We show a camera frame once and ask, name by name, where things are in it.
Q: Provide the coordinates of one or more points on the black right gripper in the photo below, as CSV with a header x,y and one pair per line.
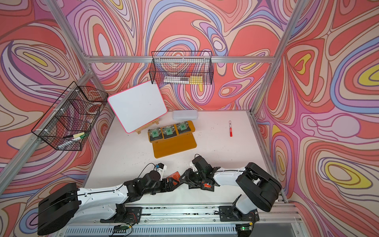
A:
x,y
189,178

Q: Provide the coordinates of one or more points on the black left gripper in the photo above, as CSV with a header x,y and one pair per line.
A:
x,y
170,187

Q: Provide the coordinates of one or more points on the red tea bag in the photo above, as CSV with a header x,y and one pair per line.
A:
x,y
208,187
175,177

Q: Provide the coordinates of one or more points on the green tea bag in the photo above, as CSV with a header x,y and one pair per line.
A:
x,y
183,127
155,134
169,131

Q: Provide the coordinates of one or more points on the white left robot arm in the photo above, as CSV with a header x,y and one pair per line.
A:
x,y
71,203

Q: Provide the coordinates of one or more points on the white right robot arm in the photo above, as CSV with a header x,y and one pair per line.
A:
x,y
260,189

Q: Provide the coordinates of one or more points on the yellow wooden two-tier shelf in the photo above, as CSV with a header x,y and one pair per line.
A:
x,y
177,144

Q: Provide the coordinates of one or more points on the red marker pen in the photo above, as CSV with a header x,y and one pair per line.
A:
x,y
230,129

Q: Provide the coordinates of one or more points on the wooden whiteboard easel stand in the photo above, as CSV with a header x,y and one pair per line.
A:
x,y
139,130

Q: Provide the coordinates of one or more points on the white plastic pencil case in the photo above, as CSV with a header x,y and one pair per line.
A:
x,y
185,114

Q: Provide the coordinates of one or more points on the pink framed whiteboard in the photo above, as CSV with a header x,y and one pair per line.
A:
x,y
138,106

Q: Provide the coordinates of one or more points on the green marker in basket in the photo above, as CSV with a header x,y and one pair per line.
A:
x,y
75,137

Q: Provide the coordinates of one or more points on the yellow sticky notes block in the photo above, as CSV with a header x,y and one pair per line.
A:
x,y
196,80

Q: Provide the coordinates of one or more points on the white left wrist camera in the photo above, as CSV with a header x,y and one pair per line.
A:
x,y
161,168

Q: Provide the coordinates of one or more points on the black wire basket left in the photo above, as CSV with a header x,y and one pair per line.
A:
x,y
76,110

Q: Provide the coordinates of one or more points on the black wire basket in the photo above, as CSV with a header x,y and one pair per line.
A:
x,y
76,110
176,67

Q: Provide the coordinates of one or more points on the black wire basket back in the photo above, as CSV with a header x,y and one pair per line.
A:
x,y
176,67

